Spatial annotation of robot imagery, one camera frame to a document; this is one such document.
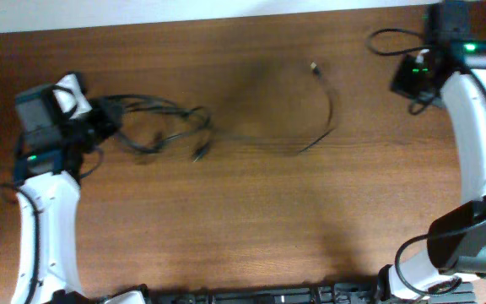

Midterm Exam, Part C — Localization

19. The black USB cable bundle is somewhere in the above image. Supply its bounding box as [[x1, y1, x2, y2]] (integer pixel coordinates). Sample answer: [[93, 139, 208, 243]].
[[99, 93, 213, 164]]

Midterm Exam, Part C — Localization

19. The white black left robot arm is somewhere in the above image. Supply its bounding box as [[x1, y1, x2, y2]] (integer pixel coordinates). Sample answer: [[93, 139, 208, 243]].
[[7, 84, 124, 303]]

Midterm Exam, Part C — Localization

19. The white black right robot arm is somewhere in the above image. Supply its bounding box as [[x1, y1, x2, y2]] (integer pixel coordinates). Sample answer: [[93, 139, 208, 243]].
[[375, 1, 486, 303]]

